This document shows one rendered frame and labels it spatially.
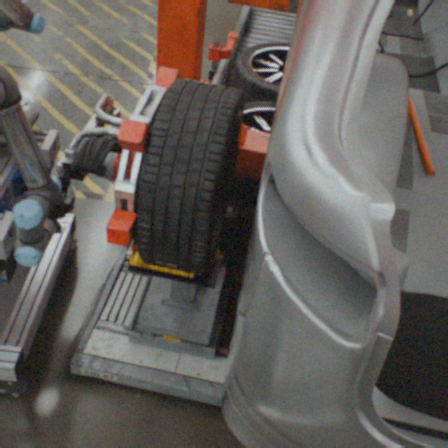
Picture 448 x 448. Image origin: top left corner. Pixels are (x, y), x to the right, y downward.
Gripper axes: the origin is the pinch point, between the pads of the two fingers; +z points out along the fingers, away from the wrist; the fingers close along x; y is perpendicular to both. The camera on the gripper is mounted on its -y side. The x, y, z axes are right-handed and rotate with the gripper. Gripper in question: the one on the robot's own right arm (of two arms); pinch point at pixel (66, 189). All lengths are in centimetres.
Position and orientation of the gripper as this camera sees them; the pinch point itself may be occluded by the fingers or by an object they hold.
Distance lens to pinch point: 202.2
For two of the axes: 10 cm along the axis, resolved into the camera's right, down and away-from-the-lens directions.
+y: 1.0, -7.3, -6.7
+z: 1.2, -6.6, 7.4
